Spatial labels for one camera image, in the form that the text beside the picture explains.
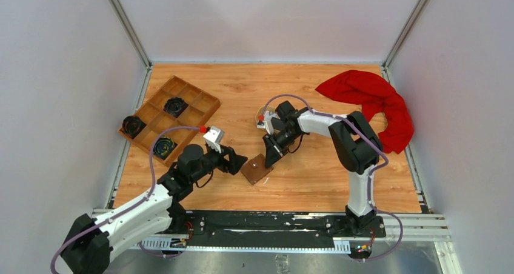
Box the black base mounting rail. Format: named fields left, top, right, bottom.
left=154, top=210, right=386, bottom=253

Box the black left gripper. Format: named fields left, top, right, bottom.
left=190, top=142, right=247, bottom=184

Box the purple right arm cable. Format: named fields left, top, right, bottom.
left=261, top=93, right=404, bottom=263

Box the wooden compartment tray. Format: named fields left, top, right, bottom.
left=118, top=76, right=221, bottom=167

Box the black coiled cable roll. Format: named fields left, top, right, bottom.
left=152, top=137, right=178, bottom=161
left=122, top=115, right=147, bottom=139
left=163, top=97, right=189, bottom=118

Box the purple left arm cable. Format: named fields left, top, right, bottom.
left=50, top=125, right=207, bottom=274

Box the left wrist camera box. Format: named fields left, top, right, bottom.
left=202, top=126, right=224, bottom=153

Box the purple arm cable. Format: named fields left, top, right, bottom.
left=50, top=125, right=207, bottom=274
left=261, top=93, right=404, bottom=263

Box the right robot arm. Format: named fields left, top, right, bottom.
left=263, top=101, right=384, bottom=236

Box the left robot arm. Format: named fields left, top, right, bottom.
left=59, top=144, right=248, bottom=273

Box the red cloth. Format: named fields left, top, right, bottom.
left=315, top=70, right=415, bottom=153

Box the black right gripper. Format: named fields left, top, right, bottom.
left=263, top=127, right=301, bottom=169

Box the brown leather card holder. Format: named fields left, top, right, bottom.
left=240, top=154, right=274, bottom=185

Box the beige oval tray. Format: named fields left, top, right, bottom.
left=255, top=106, right=279, bottom=122

